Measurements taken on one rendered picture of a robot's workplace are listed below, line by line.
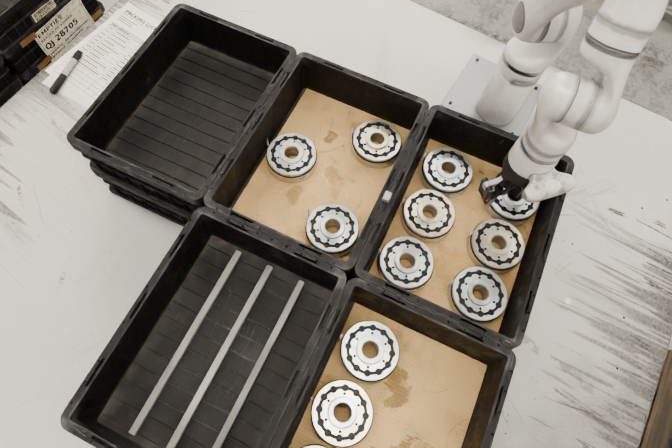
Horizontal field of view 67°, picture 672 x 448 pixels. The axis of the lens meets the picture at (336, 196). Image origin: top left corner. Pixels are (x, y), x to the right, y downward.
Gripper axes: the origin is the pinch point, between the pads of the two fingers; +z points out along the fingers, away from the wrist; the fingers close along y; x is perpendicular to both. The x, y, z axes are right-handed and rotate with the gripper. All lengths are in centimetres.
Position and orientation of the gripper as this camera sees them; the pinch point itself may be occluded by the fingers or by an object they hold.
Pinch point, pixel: (502, 194)
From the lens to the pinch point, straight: 104.8
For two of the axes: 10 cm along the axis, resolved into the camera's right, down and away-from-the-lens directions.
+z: -0.4, 4.1, 9.1
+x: 3.2, 8.7, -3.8
